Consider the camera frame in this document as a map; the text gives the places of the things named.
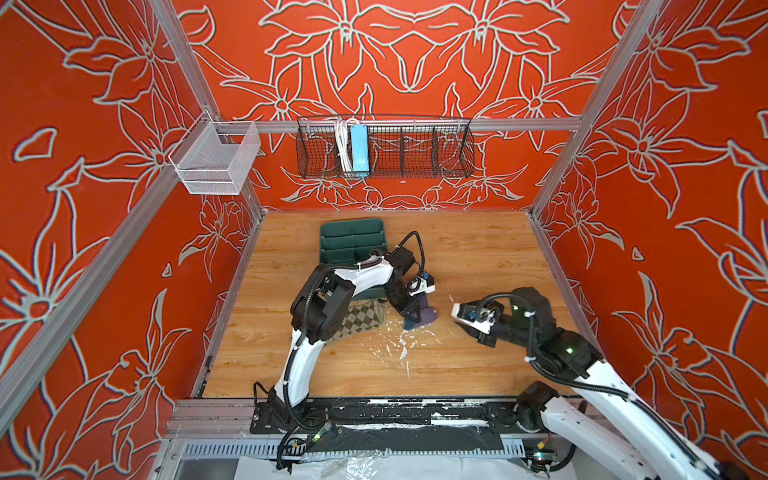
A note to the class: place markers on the clear plastic wall bin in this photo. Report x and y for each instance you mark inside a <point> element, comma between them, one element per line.
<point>215,157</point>

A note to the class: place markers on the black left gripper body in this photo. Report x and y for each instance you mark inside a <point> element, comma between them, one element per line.
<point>400,299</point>

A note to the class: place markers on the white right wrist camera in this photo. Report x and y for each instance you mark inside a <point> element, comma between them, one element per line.
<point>473,319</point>

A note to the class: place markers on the light blue box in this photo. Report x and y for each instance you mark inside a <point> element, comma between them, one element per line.
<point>360,149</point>

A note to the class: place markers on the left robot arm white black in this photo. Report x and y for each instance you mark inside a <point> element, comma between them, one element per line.
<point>322,304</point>

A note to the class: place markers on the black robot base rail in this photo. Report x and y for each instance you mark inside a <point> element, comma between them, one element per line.
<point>462,425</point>

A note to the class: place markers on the olive argyle patterned sock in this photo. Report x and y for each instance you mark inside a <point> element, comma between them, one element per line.
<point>362,316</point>

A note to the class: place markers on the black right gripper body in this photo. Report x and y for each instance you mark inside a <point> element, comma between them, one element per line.
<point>507,328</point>

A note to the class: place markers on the purple teal yellow sock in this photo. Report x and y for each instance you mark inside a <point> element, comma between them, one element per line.
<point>423,312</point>

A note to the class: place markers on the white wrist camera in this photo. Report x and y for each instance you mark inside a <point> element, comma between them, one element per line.
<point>473,319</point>
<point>423,283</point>

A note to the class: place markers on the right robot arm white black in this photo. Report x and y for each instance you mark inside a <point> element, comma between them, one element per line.
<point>581,397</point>

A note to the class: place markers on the black wire wall basket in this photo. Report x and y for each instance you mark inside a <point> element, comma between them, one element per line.
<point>400,147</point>

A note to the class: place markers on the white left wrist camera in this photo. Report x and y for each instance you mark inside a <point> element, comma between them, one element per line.
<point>423,283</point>

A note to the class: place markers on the green divided organizer tray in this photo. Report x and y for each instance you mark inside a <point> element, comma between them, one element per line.
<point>347,242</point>

